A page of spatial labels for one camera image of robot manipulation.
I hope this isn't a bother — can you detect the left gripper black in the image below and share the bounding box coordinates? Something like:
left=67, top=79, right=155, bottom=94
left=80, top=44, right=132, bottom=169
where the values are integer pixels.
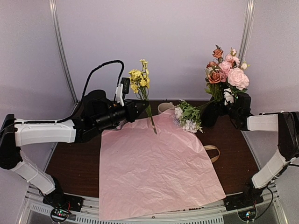
left=94, top=98, right=149, bottom=130

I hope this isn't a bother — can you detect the black cylindrical vase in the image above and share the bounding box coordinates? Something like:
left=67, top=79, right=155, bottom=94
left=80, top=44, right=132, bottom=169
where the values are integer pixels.
left=201, top=98, right=226, bottom=127

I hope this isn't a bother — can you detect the green fern white flower bunch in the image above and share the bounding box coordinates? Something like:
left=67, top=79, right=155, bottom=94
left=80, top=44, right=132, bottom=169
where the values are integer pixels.
left=205, top=82, right=228, bottom=102

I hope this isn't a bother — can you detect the yellow small flower bunch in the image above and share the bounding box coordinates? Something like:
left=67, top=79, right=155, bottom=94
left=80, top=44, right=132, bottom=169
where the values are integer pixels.
left=128, top=59, right=157, bottom=134

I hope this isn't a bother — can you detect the pink peony flower stem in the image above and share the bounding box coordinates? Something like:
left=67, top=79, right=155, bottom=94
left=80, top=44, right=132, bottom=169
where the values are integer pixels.
left=228, top=68, right=249, bottom=91

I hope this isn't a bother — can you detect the orange brown flower stem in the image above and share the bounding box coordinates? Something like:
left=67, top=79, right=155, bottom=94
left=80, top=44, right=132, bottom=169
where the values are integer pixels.
left=205, top=45, right=223, bottom=84

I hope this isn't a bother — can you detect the blue hydrangea flower bunch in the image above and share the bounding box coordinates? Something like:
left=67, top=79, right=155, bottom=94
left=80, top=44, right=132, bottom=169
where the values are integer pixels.
left=174, top=100, right=215, bottom=133

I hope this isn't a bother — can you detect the tan satin ribbon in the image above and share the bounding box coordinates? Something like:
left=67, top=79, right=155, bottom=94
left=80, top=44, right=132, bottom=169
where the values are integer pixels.
left=203, top=145, right=221, bottom=164

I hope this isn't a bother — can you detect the pink wrapping paper sheet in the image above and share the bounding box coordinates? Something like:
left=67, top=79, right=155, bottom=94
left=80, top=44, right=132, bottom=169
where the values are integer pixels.
left=99, top=110, right=226, bottom=221

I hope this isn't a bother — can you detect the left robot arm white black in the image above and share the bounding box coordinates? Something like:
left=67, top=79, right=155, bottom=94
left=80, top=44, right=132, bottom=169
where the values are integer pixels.
left=0, top=90, right=149, bottom=207

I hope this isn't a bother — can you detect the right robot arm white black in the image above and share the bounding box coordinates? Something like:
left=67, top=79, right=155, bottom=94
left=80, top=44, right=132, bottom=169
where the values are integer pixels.
left=215, top=94, right=299, bottom=200

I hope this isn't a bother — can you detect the beige floral mug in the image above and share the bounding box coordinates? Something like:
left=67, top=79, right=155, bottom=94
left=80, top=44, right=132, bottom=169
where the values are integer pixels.
left=157, top=102, right=175, bottom=114

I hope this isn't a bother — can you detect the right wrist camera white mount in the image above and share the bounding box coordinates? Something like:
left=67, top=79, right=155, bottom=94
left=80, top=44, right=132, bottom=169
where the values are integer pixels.
left=224, top=88, right=235, bottom=106

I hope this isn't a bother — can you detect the right aluminium frame post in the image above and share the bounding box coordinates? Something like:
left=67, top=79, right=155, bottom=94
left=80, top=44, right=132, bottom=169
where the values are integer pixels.
left=238, top=0, right=256, bottom=63

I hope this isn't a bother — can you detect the aluminium frame post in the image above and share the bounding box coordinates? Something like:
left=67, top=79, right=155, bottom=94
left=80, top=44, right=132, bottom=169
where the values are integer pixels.
left=238, top=0, right=256, bottom=63
left=49, top=0, right=78, bottom=104

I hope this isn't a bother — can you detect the left aluminium frame post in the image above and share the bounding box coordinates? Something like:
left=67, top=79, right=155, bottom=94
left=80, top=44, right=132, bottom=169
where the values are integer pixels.
left=49, top=0, right=78, bottom=104

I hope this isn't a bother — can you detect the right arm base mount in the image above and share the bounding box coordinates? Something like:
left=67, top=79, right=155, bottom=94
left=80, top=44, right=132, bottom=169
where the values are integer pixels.
left=224, top=194, right=263, bottom=223

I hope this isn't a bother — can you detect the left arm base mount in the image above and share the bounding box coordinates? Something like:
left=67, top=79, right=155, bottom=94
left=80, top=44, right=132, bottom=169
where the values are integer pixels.
left=39, top=188, right=83, bottom=224

